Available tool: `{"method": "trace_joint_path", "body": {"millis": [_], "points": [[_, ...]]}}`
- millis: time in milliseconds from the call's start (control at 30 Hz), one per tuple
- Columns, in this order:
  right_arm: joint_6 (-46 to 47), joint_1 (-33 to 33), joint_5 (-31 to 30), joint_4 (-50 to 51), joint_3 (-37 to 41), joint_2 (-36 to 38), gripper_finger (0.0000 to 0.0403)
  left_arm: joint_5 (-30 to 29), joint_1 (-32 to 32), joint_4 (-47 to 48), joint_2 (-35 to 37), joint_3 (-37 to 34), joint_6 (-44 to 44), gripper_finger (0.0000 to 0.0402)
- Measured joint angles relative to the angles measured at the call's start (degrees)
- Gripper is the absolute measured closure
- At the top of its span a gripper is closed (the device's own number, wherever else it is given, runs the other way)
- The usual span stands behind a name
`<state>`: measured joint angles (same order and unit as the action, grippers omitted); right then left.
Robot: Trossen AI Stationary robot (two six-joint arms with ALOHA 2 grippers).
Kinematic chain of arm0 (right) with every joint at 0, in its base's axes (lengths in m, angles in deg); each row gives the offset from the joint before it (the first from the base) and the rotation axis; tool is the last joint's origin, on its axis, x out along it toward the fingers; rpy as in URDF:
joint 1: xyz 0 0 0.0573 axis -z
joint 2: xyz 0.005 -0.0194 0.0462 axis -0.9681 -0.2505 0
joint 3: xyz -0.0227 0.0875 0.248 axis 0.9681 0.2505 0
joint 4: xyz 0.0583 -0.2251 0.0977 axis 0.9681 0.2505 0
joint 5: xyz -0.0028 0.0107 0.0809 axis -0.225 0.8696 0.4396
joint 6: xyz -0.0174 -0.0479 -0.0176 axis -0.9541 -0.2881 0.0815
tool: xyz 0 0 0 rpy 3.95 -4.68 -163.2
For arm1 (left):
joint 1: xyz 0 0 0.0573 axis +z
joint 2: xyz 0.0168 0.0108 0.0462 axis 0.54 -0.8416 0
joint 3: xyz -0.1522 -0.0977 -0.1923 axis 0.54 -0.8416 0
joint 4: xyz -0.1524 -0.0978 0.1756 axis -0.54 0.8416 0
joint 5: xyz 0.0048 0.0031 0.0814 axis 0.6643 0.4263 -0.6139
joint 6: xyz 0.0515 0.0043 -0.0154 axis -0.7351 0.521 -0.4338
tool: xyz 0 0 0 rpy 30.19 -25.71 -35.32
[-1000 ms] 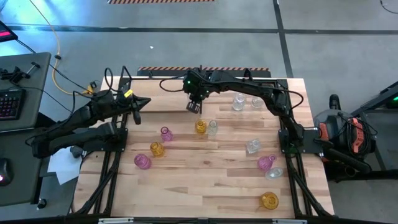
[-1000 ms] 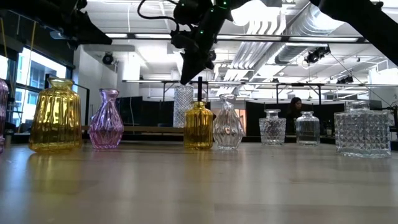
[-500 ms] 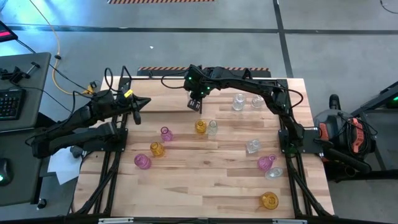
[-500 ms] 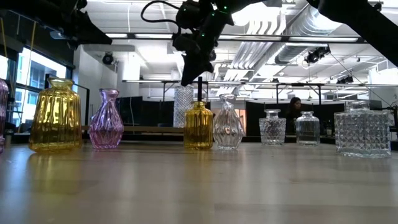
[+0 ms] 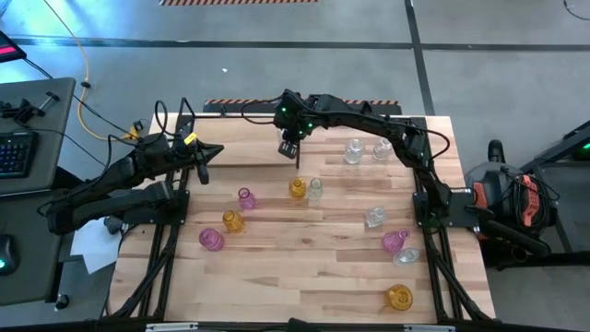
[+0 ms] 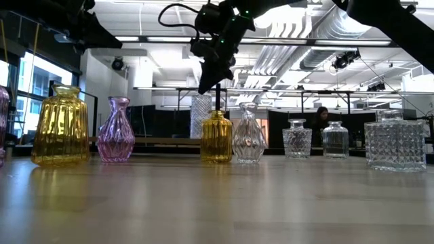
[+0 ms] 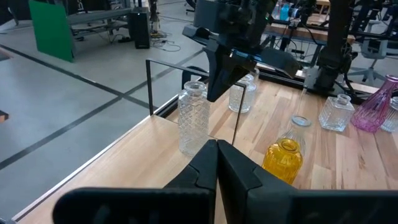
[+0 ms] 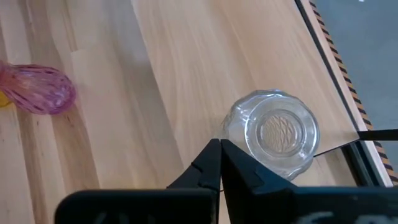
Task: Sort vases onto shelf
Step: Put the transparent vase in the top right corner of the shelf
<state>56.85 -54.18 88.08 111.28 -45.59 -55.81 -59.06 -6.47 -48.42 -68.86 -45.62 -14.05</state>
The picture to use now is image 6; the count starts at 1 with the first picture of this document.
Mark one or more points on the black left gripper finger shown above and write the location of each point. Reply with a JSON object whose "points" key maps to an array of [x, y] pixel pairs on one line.
{"points": [[101, 39]]}

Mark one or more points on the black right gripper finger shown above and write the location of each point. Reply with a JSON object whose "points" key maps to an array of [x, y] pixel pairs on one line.
{"points": [[229, 72], [208, 76]]}

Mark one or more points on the tall clear textured vase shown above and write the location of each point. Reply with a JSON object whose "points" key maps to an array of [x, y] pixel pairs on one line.
{"points": [[200, 115]]}

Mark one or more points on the small amber ribbed vase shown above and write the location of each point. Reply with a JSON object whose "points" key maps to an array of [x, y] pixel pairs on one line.
{"points": [[216, 139]]}

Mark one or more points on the clear faceted vase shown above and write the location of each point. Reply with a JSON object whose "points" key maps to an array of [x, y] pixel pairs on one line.
{"points": [[249, 139]]}

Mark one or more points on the clear textured jar vase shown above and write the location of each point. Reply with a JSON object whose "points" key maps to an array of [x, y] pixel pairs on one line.
{"points": [[297, 140]]}

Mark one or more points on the pink fluted vase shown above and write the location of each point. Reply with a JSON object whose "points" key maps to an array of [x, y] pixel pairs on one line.
{"points": [[116, 139]]}

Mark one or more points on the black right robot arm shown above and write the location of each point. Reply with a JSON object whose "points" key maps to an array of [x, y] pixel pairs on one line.
{"points": [[390, 23]]}

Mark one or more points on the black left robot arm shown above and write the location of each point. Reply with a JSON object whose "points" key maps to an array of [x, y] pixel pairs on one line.
{"points": [[51, 13]]}

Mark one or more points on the black ceiling spotlight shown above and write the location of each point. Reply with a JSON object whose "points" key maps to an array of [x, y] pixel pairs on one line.
{"points": [[117, 64], [376, 86], [346, 59]]}

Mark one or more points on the long ceiling light bar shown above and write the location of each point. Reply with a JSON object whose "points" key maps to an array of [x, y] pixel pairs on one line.
{"points": [[278, 41]]}

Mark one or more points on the black room divider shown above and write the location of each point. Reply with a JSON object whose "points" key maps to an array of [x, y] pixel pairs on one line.
{"points": [[274, 128]]}

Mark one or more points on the large amber ribbed vase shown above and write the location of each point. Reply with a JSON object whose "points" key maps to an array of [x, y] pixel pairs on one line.
{"points": [[61, 128]]}

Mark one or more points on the person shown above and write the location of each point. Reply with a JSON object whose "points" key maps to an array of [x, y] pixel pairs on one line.
{"points": [[320, 125]]}

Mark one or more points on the clear ribbed jar vase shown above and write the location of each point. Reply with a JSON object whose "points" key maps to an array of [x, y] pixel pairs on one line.
{"points": [[335, 142]]}

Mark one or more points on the clear square diamond-cut vase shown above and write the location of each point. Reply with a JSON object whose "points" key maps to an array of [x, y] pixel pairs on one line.
{"points": [[395, 145]]}

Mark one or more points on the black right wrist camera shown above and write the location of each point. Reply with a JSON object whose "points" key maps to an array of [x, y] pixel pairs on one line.
{"points": [[196, 46]]}

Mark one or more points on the wooden shelf black frame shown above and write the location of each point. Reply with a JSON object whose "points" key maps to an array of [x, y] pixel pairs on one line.
{"points": [[162, 140]]}

